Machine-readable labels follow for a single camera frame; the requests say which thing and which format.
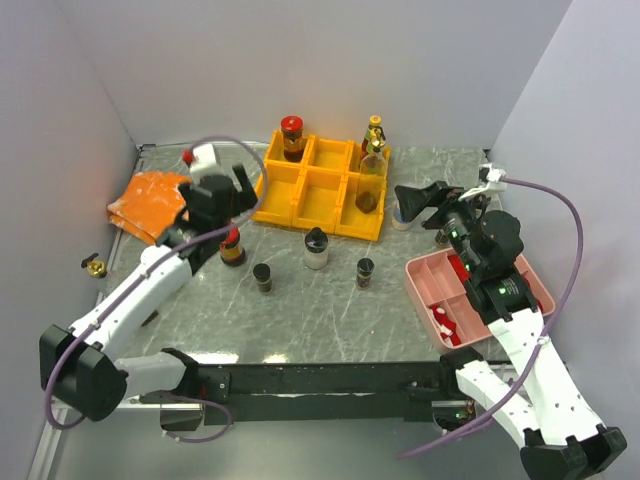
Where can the chili sauce bottle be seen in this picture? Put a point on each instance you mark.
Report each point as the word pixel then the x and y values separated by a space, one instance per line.
pixel 374 123
pixel 366 145

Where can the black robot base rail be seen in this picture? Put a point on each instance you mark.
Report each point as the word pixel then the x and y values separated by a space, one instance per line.
pixel 412 391

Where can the white powder bottle black cap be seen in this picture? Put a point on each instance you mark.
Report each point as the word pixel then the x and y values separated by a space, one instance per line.
pixel 316 252

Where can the red santa toy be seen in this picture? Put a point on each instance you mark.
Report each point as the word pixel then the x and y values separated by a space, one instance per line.
pixel 461 271
pixel 447 328

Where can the red santa toy back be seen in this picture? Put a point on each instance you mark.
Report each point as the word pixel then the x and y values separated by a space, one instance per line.
pixel 461 271

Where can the yellow bin back left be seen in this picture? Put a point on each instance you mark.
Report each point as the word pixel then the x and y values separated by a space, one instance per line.
pixel 282 150

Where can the left small black cap shaker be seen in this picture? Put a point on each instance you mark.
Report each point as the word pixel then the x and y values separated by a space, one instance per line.
pixel 262 276

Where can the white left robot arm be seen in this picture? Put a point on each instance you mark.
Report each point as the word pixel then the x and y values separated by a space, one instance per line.
pixel 82 365

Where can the white peppercorn jar silver lid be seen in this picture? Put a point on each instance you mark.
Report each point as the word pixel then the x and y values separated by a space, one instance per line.
pixel 399 222

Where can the red santa toy front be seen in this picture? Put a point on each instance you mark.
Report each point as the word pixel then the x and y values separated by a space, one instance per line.
pixel 447 328

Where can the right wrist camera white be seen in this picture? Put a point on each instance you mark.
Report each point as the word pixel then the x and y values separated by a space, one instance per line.
pixel 492 177

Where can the orange white cloth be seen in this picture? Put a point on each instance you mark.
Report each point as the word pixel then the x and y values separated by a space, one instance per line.
pixel 148 205

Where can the glass oil bottle gold spout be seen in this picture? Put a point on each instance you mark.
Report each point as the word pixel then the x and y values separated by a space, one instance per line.
pixel 369 188

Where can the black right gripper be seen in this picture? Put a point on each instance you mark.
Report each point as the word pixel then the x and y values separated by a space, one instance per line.
pixel 413 200

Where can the pink divided organizer tray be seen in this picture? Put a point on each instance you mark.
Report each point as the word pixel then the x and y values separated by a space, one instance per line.
pixel 431 281

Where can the red lid sauce jar front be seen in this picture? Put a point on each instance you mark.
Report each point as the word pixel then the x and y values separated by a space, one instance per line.
pixel 232 252

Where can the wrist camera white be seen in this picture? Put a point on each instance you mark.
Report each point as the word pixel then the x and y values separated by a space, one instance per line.
pixel 201 161
pixel 492 177

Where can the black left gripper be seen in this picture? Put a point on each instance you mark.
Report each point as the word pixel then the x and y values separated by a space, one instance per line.
pixel 246 195

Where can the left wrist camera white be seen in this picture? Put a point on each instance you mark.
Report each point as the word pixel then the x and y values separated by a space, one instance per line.
pixel 201 161

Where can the red lid sauce jar back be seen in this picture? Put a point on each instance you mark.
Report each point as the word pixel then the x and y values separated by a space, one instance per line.
pixel 292 137

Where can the red lid sauce jar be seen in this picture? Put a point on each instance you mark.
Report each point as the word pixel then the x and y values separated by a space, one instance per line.
pixel 292 137
pixel 232 252

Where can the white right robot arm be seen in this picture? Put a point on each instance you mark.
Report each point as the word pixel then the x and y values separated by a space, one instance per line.
pixel 558 434

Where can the right small black cap shaker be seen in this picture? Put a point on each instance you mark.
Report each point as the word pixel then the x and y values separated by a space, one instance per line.
pixel 365 268

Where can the yellow bin front right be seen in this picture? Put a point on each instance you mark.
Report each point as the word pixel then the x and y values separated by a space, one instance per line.
pixel 350 220

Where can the small black cap shaker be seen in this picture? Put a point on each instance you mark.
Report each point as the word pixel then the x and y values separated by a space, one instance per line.
pixel 365 268
pixel 262 276
pixel 441 239

